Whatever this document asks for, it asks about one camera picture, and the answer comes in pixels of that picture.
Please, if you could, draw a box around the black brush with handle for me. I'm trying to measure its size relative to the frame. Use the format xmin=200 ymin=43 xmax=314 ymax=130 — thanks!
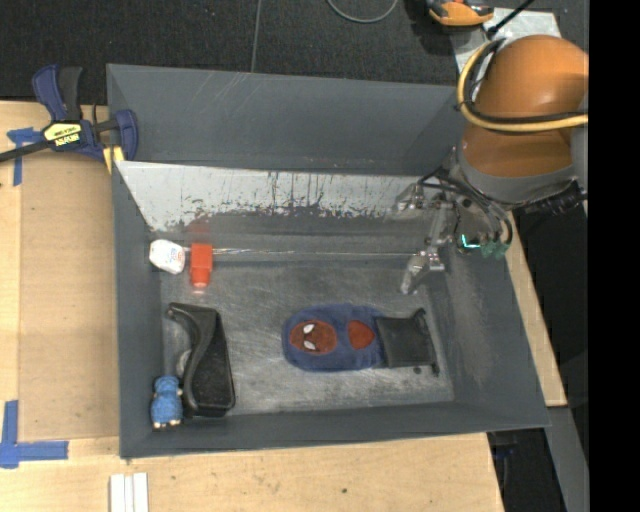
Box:
xmin=165 ymin=301 xmax=238 ymax=419

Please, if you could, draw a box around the black flat plastic scoop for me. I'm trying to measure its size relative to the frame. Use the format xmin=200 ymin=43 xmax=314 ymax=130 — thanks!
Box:
xmin=374 ymin=307 xmax=442 ymax=378

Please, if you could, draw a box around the small white plastic bottle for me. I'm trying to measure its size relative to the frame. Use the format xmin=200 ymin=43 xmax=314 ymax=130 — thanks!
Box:
xmin=148 ymin=238 xmax=188 ymax=276

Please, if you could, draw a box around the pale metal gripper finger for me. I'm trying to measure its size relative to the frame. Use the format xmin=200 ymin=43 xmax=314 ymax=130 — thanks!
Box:
xmin=383 ymin=183 xmax=427 ymax=222
xmin=398 ymin=248 xmax=447 ymax=296

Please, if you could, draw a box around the blue cloth with red faces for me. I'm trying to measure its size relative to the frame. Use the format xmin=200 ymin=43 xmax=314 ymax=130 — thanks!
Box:
xmin=280 ymin=302 xmax=387 ymax=373

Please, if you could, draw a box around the grey metal bin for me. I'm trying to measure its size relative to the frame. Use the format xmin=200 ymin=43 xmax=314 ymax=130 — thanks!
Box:
xmin=105 ymin=63 xmax=552 ymax=459

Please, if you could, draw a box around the blue toy animal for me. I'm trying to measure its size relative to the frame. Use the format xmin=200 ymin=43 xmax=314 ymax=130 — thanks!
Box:
xmin=150 ymin=375 xmax=185 ymax=431

